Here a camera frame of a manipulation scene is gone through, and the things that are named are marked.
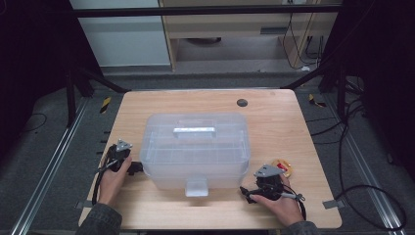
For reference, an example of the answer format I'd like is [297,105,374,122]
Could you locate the black horizontal frame bar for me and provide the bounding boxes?
[69,4,342,19]

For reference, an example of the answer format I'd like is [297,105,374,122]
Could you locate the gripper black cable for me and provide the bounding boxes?
[91,160,118,207]
[280,184,307,221]

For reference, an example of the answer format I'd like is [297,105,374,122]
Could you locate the long black floor cable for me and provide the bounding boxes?
[336,107,408,231]

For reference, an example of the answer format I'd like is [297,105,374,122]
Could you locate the person's left hand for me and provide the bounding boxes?
[97,156,133,209]

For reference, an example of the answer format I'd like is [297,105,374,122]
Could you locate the person's right hand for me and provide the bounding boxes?
[249,177,304,228]

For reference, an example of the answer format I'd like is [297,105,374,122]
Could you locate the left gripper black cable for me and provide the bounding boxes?
[91,160,118,207]

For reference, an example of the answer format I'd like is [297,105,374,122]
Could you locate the clear plastic storage box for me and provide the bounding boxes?
[139,112,252,199]

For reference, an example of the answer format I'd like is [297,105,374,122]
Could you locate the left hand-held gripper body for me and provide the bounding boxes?
[106,138,133,172]

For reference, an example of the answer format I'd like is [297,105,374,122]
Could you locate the white cabinet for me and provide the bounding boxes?
[69,0,171,68]

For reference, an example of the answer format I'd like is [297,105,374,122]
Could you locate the dark curtain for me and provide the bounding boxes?
[321,0,415,180]
[0,0,102,158]

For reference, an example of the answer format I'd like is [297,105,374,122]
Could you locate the light wooden desk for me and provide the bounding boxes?
[159,0,344,71]

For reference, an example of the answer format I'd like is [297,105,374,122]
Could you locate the aluminium floor rail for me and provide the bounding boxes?
[9,97,91,235]
[326,94,409,235]

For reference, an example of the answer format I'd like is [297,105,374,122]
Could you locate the yellow and black tape strip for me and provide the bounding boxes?
[99,96,113,115]
[307,93,327,109]

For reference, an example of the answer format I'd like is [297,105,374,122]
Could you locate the black cables under desk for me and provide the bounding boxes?
[282,13,324,71]

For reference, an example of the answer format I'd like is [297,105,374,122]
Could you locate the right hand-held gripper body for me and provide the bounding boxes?
[254,164,286,201]

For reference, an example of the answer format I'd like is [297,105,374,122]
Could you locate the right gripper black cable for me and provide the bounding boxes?
[280,184,307,221]

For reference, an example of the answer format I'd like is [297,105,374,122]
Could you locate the black metal stand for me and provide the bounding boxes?
[280,62,346,121]
[65,67,131,128]

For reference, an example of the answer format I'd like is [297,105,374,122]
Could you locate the thin black floor cable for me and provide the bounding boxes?
[19,113,48,133]

